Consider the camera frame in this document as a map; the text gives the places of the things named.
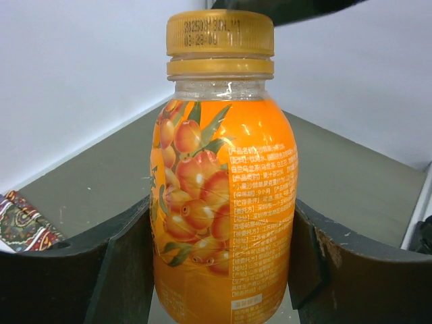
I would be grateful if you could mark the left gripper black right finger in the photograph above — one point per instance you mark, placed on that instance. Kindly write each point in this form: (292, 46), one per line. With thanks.
(339, 276)

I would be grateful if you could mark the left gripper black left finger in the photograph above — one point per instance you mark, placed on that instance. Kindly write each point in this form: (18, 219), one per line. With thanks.
(102, 275)

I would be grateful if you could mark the orange juice bottle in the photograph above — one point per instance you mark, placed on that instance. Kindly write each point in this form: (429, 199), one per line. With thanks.
(223, 174)

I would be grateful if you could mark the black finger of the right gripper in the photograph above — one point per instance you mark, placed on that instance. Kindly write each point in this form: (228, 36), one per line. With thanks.
(284, 12)

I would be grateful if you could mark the blue patterned placemat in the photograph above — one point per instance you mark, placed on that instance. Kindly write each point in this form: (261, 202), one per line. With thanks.
(23, 227)

